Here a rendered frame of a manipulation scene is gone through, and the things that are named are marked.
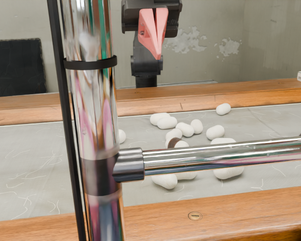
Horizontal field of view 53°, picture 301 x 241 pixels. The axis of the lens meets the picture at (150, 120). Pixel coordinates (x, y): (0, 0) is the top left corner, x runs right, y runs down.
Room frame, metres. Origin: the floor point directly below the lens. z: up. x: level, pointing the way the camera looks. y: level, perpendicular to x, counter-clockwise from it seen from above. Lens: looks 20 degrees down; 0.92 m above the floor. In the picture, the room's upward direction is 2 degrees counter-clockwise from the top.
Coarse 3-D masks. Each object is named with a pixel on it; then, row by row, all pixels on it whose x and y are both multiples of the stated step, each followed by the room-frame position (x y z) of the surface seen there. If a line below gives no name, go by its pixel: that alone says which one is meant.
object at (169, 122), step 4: (160, 120) 0.46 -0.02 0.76; (164, 120) 0.46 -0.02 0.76; (168, 120) 0.46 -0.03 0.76; (172, 120) 0.46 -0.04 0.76; (176, 120) 0.46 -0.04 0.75; (160, 124) 0.45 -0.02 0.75; (164, 124) 0.45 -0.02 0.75; (168, 124) 0.45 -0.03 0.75; (172, 124) 0.46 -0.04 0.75; (176, 124) 0.46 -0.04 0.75; (160, 128) 0.46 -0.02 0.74; (164, 128) 0.45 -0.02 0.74; (168, 128) 0.46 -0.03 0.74
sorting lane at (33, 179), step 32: (0, 128) 0.48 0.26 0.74; (32, 128) 0.48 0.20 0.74; (128, 128) 0.47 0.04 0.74; (224, 128) 0.46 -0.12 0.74; (256, 128) 0.45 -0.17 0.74; (288, 128) 0.45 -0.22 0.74; (0, 160) 0.36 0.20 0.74; (32, 160) 0.36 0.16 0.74; (64, 160) 0.36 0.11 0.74; (0, 192) 0.29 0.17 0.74; (32, 192) 0.29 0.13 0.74; (64, 192) 0.28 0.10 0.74; (128, 192) 0.28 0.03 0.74; (160, 192) 0.28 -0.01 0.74; (192, 192) 0.28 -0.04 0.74; (224, 192) 0.27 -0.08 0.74
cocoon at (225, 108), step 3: (219, 105) 0.52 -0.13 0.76; (222, 105) 0.52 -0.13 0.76; (225, 105) 0.52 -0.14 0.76; (228, 105) 0.53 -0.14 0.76; (216, 108) 0.52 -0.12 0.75; (219, 108) 0.52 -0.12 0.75; (222, 108) 0.51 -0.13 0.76; (225, 108) 0.52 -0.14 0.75; (228, 108) 0.52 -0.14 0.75; (216, 111) 0.52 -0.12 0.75; (219, 111) 0.51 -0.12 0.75; (222, 111) 0.51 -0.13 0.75; (225, 111) 0.51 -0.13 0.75; (228, 111) 0.52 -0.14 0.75; (219, 114) 0.52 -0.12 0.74; (222, 114) 0.51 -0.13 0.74
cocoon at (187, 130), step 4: (180, 124) 0.43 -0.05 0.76; (184, 124) 0.43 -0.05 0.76; (180, 128) 0.43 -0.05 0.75; (184, 128) 0.42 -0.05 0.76; (188, 128) 0.42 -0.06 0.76; (192, 128) 0.42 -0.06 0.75; (184, 132) 0.42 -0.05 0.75; (188, 132) 0.42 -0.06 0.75; (192, 132) 0.42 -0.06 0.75; (188, 136) 0.42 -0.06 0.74
